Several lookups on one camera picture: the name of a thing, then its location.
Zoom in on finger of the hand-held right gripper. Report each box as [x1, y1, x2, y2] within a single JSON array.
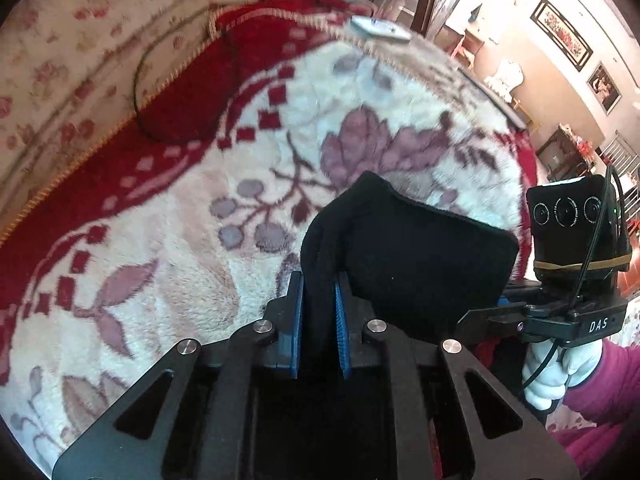
[[456, 296, 528, 345]]

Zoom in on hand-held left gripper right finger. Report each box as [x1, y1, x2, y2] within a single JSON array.
[[332, 274, 581, 480]]

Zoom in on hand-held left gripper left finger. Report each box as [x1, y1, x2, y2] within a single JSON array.
[[50, 270, 306, 480]]

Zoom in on black pants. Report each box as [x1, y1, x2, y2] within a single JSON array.
[[299, 171, 521, 346]]

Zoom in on person's right forearm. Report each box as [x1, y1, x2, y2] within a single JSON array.
[[547, 337, 640, 466]]

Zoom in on person's right hand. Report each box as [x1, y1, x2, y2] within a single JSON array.
[[522, 332, 606, 412]]

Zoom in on wooden cabinet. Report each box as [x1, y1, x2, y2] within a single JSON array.
[[536, 126, 602, 182]]

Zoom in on white stair railing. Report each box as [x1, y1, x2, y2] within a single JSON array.
[[597, 130, 640, 187]]

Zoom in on framed photo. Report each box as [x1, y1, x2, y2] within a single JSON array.
[[586, 61, 622, 114]]

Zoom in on white ornate chair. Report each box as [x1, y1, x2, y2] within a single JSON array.
[[487, 59, 525, 101]]

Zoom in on red and white floral blanket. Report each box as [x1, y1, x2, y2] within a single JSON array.
[[0, 0, 543, 480]]

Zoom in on framed floral picture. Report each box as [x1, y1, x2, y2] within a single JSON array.
[[530, 0, 594, 72]]

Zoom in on small wooden table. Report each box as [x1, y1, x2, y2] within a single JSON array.
[[450, 27, 485, 69]]

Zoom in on cream rose print bedsheet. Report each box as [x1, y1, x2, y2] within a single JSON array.
[[0, 0, 281, 241]]

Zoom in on thin black cable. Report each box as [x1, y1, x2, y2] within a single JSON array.
[[131, 4, 242, 142]]

